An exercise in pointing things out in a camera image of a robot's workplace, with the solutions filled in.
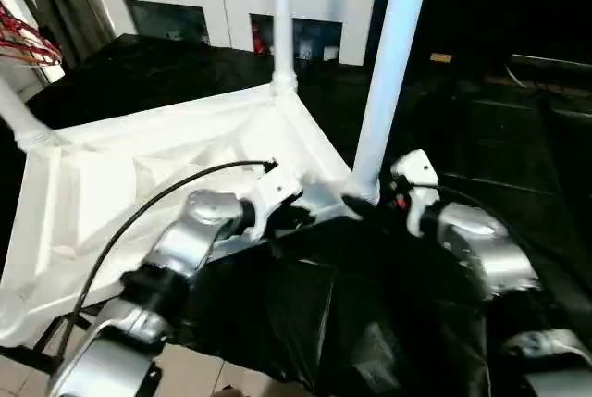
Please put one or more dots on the white plastic table top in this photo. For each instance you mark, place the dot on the white plastic table top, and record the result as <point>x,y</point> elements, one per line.
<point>115,184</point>

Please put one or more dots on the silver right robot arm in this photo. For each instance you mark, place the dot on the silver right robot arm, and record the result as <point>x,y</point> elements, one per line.
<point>499,253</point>

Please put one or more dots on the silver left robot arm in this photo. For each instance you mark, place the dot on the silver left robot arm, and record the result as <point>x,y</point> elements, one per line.
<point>194,230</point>

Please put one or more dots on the black mat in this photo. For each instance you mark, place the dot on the black mat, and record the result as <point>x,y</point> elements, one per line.
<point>370,300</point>

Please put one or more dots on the small tan label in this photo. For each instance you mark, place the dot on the small tan label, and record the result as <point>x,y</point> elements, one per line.
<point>441,58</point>

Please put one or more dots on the long dark bar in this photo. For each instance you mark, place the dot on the long dark bar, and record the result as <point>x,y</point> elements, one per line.
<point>550,65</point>

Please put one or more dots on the grey curtain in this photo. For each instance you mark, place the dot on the grey curtain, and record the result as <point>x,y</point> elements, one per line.
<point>74,8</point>

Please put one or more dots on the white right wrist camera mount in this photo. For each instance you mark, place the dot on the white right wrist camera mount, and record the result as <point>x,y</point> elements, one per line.
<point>416,175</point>

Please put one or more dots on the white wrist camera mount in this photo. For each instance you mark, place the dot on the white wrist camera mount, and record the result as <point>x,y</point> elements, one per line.
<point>277,189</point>
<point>416,175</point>

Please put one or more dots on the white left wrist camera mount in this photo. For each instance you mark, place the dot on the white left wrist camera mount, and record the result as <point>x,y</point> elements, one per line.
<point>277,189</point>

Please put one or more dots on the black folding stand frame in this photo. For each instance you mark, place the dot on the black folding stand frame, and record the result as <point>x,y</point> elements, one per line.
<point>46,346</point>

